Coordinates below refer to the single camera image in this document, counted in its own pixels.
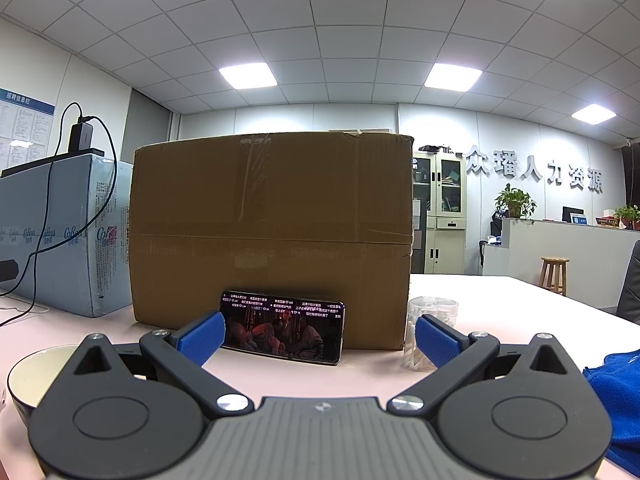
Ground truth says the light blue wrapped carton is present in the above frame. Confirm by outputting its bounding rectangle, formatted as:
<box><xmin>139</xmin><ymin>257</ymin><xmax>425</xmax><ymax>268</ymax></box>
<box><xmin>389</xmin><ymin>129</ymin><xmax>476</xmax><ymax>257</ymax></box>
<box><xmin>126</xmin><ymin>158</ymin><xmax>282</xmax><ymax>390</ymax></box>
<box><xmin>1</xmin><ymin>150</ymin><xmax>132</xmax><ymax>318</ymax></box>

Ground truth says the black leather chair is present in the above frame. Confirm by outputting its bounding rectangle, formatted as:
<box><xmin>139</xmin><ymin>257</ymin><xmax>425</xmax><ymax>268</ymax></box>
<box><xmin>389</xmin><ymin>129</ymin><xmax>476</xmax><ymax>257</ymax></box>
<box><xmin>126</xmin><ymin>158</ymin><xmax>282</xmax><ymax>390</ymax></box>
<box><xmin>615</xmin><ymin>240</ymin><xmax>640</xmax><ymax>324</ymax></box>

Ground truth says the blue wall notice board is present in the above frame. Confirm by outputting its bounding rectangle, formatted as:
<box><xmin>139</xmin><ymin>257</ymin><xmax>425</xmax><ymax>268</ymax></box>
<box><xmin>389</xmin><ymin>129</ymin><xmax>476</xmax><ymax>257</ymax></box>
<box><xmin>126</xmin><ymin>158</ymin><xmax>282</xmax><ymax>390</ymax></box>
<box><xmin>0</xmin><ymin>89</ymin><xmax>55</xmax><ymax>170</ymax></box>

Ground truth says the clear cotton swab jar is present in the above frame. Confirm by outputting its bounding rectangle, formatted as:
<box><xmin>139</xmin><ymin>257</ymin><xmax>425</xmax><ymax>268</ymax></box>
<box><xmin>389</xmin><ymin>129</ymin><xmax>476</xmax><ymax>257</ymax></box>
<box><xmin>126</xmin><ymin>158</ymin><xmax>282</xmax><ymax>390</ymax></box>
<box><xmin>402</xmin><ymin>296</ymin><xmax>459</xmax><ymax>372</ymax></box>

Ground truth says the blue microfibre cloth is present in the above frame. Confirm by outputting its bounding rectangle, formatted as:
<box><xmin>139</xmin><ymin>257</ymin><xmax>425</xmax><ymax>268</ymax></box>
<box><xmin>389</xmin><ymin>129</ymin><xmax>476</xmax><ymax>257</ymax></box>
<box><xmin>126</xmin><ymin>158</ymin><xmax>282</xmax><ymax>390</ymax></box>
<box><xmin>582</xmin><ymin>350</ymin><xmax>640</xmax><ymax>477</ymax></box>

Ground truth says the black power adapter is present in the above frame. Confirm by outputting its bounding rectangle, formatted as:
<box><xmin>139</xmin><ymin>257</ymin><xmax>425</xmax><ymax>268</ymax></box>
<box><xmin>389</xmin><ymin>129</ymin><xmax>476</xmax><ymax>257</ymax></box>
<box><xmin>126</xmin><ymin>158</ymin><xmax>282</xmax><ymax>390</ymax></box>
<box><xmin>67</xmin><ymin>117</ymin><xmax>93</xmax><ymax>153</ymax></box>

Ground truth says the computer monitor on counter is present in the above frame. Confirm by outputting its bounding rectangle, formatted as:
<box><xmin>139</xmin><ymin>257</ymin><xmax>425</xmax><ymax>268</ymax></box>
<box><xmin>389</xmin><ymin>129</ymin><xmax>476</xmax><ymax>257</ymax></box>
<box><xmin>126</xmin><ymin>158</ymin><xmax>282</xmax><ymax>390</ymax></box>
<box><xmin>562</xmin><ymin>206</ymin><xmax>588</xmax><ymax>226</ymax></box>

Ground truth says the black smartphone playing video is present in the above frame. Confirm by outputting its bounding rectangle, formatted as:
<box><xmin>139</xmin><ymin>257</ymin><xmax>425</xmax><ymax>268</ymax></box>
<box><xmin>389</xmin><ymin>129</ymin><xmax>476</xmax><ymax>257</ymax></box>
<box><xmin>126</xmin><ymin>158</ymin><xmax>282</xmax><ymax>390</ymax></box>
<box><xmin>219</xmin><ymin>290</ymin><xmax>346</xmax><ymax>365</ymax></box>

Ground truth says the black power cable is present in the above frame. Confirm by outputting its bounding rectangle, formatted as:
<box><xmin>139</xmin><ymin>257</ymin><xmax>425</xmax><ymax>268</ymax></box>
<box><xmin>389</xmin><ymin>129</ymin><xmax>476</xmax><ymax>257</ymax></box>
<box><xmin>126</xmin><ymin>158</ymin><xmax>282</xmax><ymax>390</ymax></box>
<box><xmin>0</xmin><ymin>102</ymin><xmax>120</xmax><ymax>328</ymax></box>

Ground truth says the white reception counter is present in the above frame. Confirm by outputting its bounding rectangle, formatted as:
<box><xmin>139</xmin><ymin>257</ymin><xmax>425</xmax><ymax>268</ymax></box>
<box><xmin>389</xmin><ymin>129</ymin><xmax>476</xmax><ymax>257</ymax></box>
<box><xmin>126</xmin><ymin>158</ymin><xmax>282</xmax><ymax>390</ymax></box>
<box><xmin>482</xmin><ymin>216</ymin><xmax>640</xmax><ymax>311</ymax></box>

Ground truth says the large brown cardboard box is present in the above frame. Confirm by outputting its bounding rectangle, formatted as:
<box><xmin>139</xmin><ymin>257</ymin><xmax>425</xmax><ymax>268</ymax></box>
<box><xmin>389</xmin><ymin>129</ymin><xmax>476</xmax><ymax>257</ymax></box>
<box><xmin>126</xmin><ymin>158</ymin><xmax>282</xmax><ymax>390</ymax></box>
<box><xmin>129</xmin><ymin>131</ymin><xmax>413</xmax><ymax>350</ymax></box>

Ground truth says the potted green plant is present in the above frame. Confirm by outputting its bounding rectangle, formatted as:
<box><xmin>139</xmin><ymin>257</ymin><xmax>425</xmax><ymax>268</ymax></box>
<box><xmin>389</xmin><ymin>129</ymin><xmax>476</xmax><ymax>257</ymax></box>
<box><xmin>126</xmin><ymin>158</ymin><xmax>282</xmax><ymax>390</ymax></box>
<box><xmin>495</xmin><ymin>183</ymin><xmax>537</xmax><ymax>219</ymax></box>

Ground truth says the wooden stool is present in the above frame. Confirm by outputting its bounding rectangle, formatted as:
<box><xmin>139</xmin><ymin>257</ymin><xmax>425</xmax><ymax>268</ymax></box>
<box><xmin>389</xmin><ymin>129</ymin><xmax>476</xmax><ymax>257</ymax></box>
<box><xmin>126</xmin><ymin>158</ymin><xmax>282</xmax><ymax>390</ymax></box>
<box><xmin>538</xmin><ymin>257</ymin><xmax>570</xmax><ymax>296</ymax></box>

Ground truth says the beige filing cabinet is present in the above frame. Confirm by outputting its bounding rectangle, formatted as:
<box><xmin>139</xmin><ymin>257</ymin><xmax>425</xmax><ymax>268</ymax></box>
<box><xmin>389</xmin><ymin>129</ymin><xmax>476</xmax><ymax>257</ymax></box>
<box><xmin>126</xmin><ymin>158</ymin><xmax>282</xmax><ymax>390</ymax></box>
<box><xmin>411</xmin><ymin>145</ymin><xmax>466</xmax><ymax>274</ymax></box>

